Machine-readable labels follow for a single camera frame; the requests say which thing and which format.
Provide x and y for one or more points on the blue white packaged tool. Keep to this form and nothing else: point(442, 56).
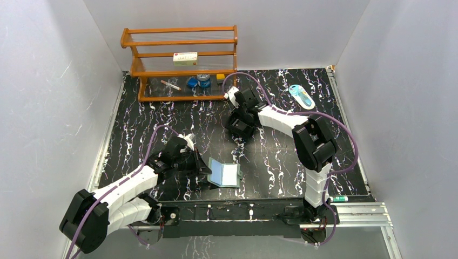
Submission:
point(301, 96)

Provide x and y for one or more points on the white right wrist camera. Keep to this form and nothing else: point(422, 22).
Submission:
point(230, 96)

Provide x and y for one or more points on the orange wooden shelf rack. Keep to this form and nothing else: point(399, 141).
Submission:
point(152, 60)

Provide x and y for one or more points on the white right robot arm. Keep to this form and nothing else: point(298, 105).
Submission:
point(314, 145)

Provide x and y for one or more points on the blue square lid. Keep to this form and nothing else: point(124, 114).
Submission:
point(192, 83)

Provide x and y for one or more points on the black card storage box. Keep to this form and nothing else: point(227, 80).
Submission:
point(236, 124)

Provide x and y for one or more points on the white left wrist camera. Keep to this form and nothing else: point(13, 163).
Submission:
point(190, 138)

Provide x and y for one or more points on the green white marker pen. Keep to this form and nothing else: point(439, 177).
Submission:
point(339, 198)

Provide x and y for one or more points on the silver aluminium rail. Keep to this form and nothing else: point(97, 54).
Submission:
point(362, 214)

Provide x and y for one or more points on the blue round jar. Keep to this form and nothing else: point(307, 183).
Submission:
point(203, 80)

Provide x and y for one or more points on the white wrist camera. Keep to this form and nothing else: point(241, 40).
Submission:
point(190, 138)
point(230, 96)

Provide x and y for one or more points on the red white pen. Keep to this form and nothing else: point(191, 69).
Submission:
point(171, 85)

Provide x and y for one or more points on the yellow black sponge block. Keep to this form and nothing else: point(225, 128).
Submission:
point(220, 78)

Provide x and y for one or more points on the white medicine box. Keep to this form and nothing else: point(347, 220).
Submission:
point(185, 58)

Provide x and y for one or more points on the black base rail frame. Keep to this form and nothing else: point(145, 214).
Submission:
point(255, 217)

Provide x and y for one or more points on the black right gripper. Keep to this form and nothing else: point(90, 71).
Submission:
point(239, 110)

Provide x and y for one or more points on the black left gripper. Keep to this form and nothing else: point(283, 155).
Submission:
point(191, 161)

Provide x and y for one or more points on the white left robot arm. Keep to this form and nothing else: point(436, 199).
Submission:
point(92, 216)

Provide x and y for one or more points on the mint green card holder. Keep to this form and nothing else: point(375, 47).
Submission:
point(224, 175)

